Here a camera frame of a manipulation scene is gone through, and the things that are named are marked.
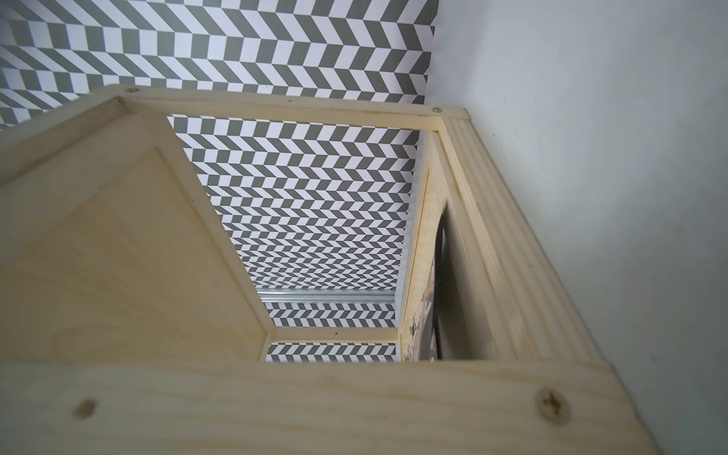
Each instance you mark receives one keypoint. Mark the brown tea bag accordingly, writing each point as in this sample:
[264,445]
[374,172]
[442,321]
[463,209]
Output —
[422,345]
[442,308]

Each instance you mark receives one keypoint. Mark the light wooden two-tier shelf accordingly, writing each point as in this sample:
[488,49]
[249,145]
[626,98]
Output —
[129,324]

